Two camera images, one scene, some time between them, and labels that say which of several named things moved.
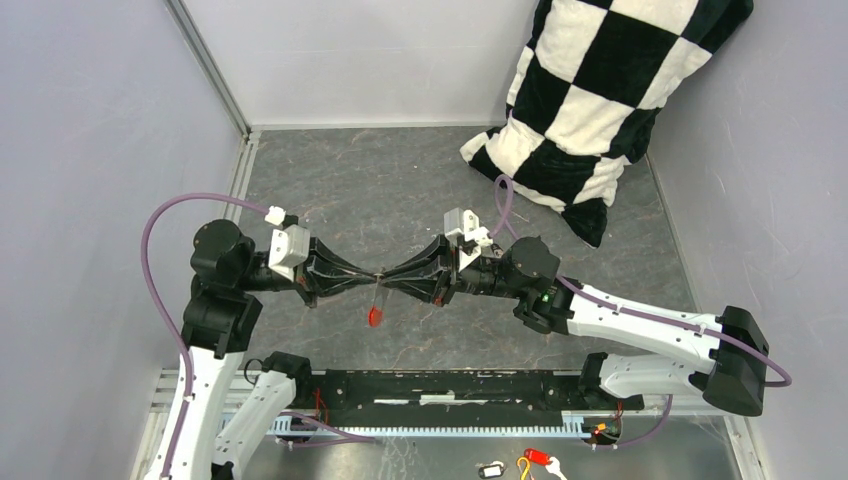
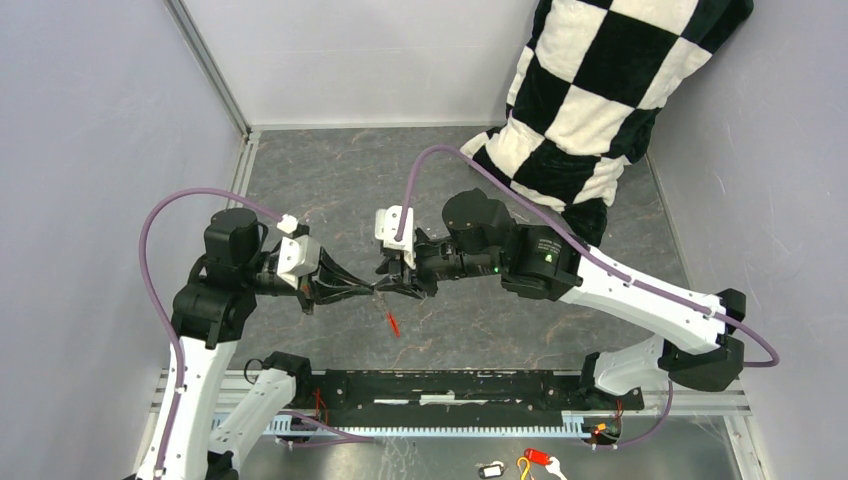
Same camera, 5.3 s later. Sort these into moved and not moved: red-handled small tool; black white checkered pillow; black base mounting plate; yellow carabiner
Moved: red-handled small tool
Not moved: yellow carabiner; black base mounting plate; black white checkered pillow
